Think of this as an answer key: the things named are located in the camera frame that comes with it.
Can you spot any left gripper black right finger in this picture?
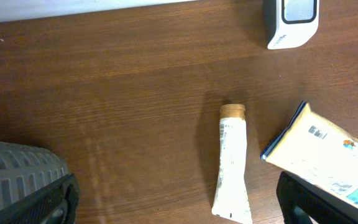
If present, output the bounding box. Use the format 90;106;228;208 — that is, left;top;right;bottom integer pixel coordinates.
276;171;358;224

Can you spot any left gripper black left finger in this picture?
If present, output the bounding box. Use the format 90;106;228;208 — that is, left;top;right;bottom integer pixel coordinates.
0;174;80;224

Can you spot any yellow snack packet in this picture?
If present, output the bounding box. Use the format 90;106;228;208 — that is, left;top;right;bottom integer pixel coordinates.
260;101;358;208

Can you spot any white barcode scanner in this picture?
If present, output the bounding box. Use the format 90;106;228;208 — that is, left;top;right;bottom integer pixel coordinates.
262;0;319;50

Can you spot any grey plastic mesh basket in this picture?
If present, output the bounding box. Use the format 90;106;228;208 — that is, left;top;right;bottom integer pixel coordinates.
0;141;69;210

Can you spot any white tube with tan cap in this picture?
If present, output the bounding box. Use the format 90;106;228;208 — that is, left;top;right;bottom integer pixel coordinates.
211;104;252;223

